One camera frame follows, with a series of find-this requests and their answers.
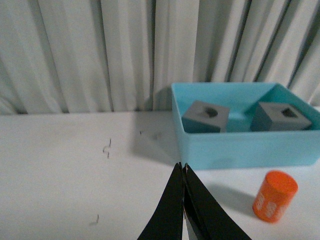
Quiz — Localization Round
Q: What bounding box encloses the white pleated curtain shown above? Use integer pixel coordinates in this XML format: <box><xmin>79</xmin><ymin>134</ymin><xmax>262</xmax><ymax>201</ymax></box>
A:
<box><xmin>0</xmin><ymin>0</ymin><xmax>320</xmax><ymax>115</ymax></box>

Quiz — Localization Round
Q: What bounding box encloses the light blue plastic box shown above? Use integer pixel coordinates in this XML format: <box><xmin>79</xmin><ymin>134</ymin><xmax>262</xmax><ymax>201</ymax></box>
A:
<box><xmin>171</xmin><ymin>82</ymin><xmax>320</xmax><ymax>170</ymax></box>

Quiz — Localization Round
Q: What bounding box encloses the gray cube with round hole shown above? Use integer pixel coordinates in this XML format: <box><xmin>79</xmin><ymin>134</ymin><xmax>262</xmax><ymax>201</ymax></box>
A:
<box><xmin>181</xmin><ymin>100</ymin><xmax>230</xmax><ymax>134</ymax></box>

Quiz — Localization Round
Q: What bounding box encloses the gray cube with square hole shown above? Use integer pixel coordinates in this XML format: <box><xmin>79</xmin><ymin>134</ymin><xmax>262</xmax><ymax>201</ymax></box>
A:
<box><xmin>250</xmin><ymin>101</ymin><xmax>312</xmax><ymax>132</ymax></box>

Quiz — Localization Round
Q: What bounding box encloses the orange cylinder with white print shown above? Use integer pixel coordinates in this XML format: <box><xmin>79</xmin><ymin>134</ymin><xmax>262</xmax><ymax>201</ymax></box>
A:
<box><xmin>252</xmin><ymin>170</ymin><xmax>299</xmax><ymax>223</ymax></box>

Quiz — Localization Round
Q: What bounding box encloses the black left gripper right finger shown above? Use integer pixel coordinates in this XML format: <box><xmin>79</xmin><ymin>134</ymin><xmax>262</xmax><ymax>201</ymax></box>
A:
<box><xmin>183</xmin><ymin>164</ymin><xmax>250</xmax><ymax>240</ymax></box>

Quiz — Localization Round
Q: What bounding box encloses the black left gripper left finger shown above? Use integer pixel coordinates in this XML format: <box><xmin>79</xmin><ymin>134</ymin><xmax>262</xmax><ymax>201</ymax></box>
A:
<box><xmin>138</xmin><ymin>162</ymin><xmax>185</xmax><ymax>240</ymax></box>

